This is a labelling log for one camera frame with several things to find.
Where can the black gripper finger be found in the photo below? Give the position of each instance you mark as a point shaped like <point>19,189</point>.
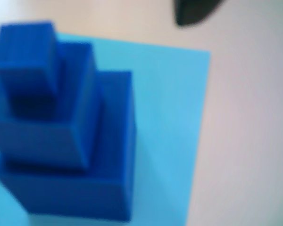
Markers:
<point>193,11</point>

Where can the small blue cube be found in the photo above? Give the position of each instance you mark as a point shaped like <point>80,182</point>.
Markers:
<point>80,106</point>

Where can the medium blue cube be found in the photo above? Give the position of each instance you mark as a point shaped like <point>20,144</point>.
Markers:
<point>113,164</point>

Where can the tiny blue cube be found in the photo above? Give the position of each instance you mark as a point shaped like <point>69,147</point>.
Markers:
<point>26,58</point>

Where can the blue paper square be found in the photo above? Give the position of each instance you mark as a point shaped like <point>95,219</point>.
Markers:
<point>169,106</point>

